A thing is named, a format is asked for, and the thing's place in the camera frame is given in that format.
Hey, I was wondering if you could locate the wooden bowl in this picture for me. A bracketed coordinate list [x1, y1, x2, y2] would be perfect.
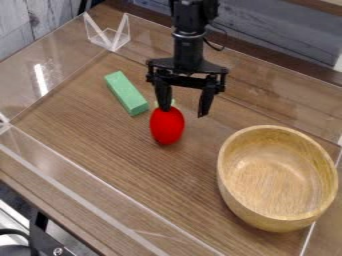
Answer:
[216, 125, 338, 233]

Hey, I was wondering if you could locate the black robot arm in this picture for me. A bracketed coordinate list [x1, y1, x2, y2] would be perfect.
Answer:
[145, 0, 228, 117]

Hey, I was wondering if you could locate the clear acrylic table enclosure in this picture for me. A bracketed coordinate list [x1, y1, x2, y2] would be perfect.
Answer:
[0, 11, 342, 256]

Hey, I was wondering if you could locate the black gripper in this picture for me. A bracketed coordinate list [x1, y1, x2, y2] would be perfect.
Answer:
[145, 58, 228, 117]

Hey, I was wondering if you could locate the black cable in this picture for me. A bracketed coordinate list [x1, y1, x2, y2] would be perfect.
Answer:
[0, 228, 39, 256]

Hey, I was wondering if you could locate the black table clamp bracket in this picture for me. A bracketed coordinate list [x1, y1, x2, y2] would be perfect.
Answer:
[29, 211, 76, 256]

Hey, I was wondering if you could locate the clear acrylic corner bracket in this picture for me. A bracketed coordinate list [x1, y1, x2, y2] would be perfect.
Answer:
[83, 13, 131, 52]

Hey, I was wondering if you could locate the red plush strawberry toy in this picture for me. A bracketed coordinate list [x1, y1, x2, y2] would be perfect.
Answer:
[149, 105, 186, 145]

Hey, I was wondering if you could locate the green rectangular block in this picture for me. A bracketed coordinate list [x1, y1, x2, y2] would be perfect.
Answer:
[104, 71, 149, 116]

